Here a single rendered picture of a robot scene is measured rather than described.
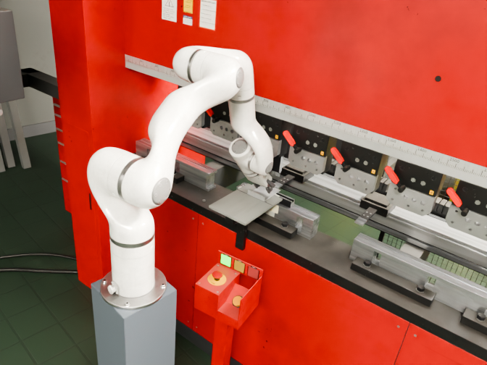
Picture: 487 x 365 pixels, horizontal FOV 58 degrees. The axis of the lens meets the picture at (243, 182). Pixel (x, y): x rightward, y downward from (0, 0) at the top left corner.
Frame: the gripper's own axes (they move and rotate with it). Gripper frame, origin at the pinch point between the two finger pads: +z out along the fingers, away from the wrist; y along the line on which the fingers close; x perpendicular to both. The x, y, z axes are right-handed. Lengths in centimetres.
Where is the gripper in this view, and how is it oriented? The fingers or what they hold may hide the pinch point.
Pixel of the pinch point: (263, 185)
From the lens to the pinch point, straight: 185.1
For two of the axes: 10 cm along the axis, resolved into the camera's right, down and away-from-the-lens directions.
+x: -5.2, 8.2, -2.6
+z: 3.1, 4.6, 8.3
